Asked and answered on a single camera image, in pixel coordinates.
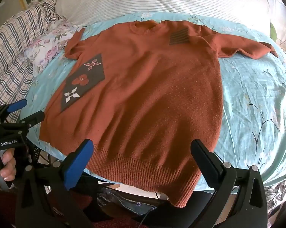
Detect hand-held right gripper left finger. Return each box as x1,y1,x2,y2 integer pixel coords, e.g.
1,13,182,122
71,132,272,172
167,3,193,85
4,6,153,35
16,138,115,228

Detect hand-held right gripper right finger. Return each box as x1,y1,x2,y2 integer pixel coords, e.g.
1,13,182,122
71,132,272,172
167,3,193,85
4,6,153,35
191,139,268,228

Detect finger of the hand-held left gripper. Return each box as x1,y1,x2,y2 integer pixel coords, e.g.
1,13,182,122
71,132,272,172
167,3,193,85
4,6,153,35
0,99,27,124
4,111,46,135

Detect orange knit sweater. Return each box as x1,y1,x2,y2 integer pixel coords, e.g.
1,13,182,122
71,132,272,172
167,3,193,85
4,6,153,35
39,20,279,207

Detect person's left hand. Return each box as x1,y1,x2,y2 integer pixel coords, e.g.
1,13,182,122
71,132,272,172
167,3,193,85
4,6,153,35
0,151,17,186

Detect plaid cloth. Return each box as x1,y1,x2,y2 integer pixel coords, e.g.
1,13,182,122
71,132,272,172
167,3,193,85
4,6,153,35
0,0,63,121

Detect silver plastic bag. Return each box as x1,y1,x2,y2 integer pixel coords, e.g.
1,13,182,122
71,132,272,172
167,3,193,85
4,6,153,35
95,187,159,215

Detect pink floral pillow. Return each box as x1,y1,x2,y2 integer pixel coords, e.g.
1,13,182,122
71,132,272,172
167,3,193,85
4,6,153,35
22,20,85,76

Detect light blue floral bedsheet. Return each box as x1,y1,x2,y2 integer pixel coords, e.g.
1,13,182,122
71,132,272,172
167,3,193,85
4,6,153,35
26,12,286,192

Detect grey floral blanket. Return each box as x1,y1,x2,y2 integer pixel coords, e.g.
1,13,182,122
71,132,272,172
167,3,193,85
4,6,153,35
262,177,286,211

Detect white striped pillow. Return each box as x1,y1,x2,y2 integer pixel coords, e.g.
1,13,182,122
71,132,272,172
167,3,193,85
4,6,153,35
55,0,272,28

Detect white leaf print cloth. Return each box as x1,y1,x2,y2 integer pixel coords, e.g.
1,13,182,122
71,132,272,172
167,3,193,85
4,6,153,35
222,0,286,51

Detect black cable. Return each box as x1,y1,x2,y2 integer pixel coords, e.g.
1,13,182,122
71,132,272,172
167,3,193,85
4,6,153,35
137,191,163,228

